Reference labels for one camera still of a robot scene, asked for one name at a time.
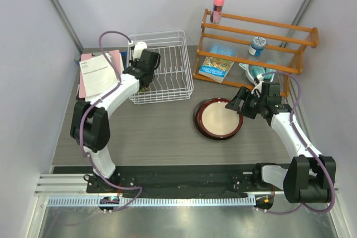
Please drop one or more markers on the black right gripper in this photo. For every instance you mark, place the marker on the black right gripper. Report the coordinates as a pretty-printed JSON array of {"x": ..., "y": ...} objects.
[{"x": 243, "y": 94}]

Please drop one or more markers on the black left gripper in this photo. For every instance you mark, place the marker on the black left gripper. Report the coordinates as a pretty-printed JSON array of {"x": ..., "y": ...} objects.
[{"x": 134, "y": 62}]

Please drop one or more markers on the dark red cream plate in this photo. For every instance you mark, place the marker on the dark red cream plate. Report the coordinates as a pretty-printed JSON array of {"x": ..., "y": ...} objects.
[{"x": 217, "y": 122}]

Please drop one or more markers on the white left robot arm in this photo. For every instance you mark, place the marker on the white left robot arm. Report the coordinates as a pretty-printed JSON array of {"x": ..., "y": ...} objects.
[{"x": 90, "y": 123}]

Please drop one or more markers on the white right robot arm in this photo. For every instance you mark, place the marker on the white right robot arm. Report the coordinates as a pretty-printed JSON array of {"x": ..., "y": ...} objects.
[{"x": 310, "y": 176}]

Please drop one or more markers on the orange wooden shelf rack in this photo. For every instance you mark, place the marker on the orange wooden shelf rack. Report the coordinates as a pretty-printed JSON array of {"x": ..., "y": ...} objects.
[{"x": 284, "y": 51}]

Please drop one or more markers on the dark blue notebook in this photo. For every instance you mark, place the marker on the dark blue notebook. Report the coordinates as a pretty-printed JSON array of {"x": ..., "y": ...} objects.
[{"x": 124, "y": 56}]

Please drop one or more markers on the teal cat ear headphones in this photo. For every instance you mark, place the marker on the teal cat ear headphones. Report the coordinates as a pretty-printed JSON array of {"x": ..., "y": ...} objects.
[{"x": 252, "y": 72}]

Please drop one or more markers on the blue paperback book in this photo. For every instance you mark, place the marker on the blue paperback book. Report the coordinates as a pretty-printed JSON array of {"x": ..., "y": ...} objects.
[{"x": 215, "y": 69}]

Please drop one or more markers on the white manual booklet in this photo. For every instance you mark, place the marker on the white manual booklet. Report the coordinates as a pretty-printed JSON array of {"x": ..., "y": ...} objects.
[{"x": 96, "y": 76}]

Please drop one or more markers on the clear blue plastic box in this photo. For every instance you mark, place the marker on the clear blue plastic box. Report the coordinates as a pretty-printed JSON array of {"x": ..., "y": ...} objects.
[{"x": 221, "y": 50}]

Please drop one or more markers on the blue lidded jar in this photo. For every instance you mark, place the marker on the blue lidded jar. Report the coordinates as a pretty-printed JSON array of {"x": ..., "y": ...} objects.
[{"x": 257, "y": 45}]

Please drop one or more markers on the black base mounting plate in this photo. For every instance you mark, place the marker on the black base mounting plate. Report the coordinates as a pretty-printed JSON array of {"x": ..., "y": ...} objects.
[{"x": 239, "y": 169}]

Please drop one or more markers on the pink capped bottle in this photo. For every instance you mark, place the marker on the pink capped bottle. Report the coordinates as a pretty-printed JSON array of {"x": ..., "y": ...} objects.
[{"x": 217, "y": 11}]

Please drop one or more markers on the white wire dish rack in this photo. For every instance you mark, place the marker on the white wire dish rack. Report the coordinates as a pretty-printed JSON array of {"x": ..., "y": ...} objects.
[{"x": 173, "y": 79}]

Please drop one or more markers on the white slotted cable duct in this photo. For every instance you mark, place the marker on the white slotted cable duct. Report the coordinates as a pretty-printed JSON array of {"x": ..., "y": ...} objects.
[{"x": 104, "y": 201}]

